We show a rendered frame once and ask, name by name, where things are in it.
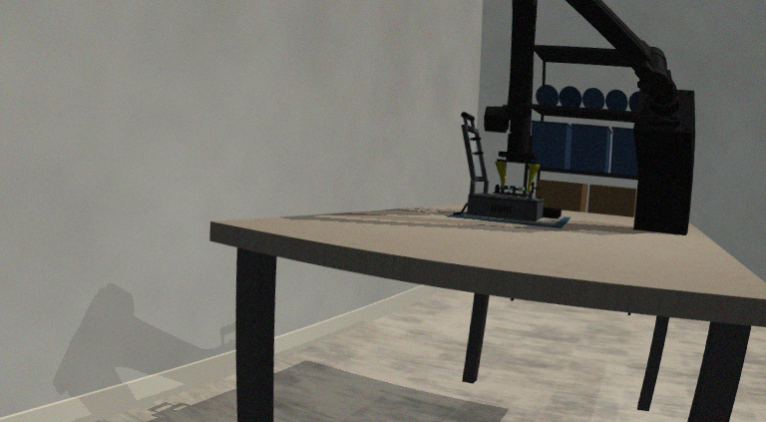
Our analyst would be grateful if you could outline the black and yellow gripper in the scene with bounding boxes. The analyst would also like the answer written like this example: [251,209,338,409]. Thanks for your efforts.
[495,133,540,191]

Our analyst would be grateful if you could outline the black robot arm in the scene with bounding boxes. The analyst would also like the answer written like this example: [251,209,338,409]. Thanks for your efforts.
[484,0,680,136]

